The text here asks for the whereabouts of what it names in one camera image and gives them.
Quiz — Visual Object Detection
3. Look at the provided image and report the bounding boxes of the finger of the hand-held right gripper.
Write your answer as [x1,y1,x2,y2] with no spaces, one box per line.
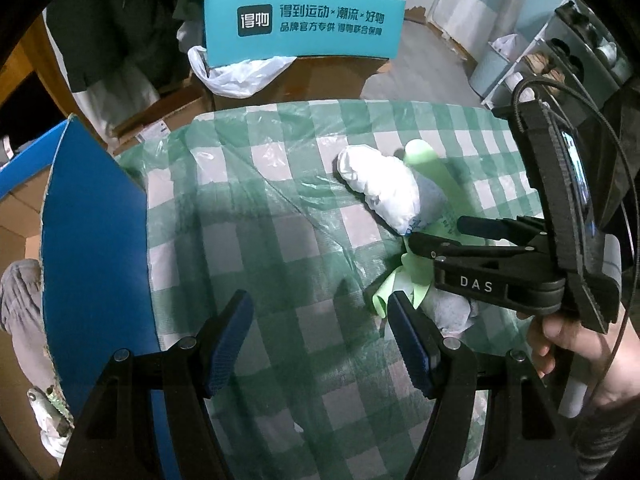
[457,216,552,242]
[406,231,532,262]

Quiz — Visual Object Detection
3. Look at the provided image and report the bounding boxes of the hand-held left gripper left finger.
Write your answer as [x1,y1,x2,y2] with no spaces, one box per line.
[59,290,254,480]

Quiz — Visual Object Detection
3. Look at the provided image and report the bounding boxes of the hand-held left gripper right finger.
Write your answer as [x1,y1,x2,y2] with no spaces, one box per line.
[387,291,581,480]

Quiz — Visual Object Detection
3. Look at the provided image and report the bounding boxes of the blue-grey sock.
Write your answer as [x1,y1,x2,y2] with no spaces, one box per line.
[414,174,482,337]

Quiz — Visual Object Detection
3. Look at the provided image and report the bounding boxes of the light green sock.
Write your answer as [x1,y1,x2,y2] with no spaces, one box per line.
[370,139,473,317]

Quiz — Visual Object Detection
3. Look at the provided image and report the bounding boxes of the white sock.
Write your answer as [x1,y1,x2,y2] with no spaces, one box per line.
[26,384,73,457]
[336,144,422,237]

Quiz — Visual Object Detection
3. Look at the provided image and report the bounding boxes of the blue cardboard shoe box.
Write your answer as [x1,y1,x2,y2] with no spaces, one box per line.
[0,114,173,480]

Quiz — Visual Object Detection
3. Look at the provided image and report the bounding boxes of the pinkish grey sock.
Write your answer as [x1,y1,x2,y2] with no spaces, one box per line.
[0,259,55,388]

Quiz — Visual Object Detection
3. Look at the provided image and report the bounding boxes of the person's right forearm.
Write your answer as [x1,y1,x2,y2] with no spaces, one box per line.
[565,400,640,480]

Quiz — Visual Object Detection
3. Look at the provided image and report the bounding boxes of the person's right hand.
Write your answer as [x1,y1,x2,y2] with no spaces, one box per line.
[526,309,640,407]

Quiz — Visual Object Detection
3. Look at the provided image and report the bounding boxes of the green checked tablecloth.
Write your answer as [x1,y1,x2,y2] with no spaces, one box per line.
[114,97,601,480]

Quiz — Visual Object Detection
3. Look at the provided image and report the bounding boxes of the light blue trash bin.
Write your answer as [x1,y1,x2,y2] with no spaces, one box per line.
[466,34,522,99]

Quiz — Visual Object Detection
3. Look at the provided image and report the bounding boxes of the group of shoes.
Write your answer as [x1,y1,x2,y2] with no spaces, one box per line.
[505,5,631,93]

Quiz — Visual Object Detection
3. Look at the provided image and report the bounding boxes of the shoe rack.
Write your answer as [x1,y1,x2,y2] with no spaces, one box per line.
[480,0,640,112]

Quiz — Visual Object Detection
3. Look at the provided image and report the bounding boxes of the white door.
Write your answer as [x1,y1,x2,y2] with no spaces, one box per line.
[425,0,528,57]

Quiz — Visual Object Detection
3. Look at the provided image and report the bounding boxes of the labelled brown cardboard box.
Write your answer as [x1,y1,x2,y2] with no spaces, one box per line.
[111,84,212,148]

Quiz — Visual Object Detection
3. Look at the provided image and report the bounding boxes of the teal printed box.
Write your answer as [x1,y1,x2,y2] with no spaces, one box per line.
[201,0,407,69]

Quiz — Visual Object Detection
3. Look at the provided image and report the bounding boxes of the white plastic bag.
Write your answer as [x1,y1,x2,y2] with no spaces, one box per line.
[186,44,297,99]

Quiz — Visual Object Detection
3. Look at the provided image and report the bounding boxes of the black jacket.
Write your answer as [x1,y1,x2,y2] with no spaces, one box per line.
[46,0,192,92]

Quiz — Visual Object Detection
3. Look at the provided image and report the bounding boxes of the black cable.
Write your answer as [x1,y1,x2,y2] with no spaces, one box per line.
[509,75,640,411]

